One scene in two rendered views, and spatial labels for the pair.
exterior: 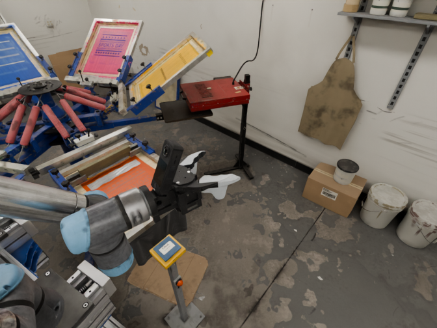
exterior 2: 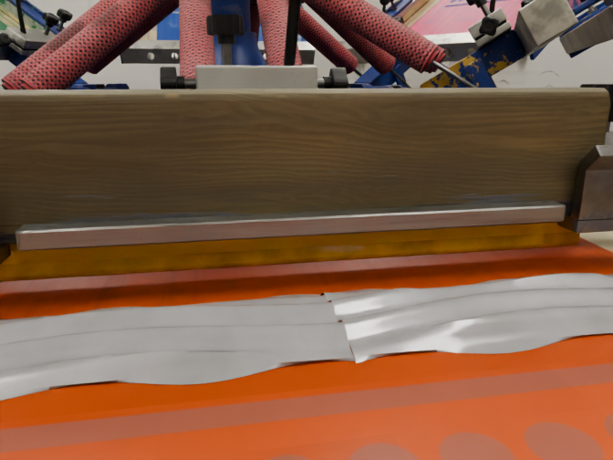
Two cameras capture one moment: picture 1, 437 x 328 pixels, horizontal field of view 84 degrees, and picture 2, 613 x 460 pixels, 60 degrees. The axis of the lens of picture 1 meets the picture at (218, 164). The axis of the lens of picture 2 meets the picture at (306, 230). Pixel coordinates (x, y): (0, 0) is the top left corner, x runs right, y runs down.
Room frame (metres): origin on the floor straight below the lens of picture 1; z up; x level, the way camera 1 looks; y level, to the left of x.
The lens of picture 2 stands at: (1.01, 0.57, 1.07)
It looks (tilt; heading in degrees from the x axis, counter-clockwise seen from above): 16 degrees down; 38
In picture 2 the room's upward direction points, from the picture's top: straight up
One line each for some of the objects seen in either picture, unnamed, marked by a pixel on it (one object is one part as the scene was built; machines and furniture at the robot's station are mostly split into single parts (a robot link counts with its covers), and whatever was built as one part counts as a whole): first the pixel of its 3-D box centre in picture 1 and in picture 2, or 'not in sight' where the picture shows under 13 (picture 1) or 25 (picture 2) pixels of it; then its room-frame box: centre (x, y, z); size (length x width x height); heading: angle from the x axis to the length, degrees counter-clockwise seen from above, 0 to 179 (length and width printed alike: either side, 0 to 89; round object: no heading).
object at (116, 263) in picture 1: (110, 245); not in sight; (0.30, 0.25, 1.56); 0.11 x 0.08 x 0.11; 34
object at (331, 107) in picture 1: (334, 95); not in sight; (2.20, -1.12, 1.06); 0.53 x 0.07 x 1.05; 48
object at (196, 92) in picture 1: (215, 93); not in sight; (2.26, 0.03, 1.06); 0.61 x 0.46 x 0.12; 108
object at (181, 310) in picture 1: (177, 290); not in sight; (0.64, 0.25, 0.48); 0.22 x 0.22 x 0.96; 48
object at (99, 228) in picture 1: (97, 225); not in sight; (0.28, 0.24, 1.65); 0.11 x 0.08 x 0.09; 124
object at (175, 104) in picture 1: (140, 118); not in sight; (2.02, 0.74, 0.91); 1.34 x 0.40 x 0.08; 108
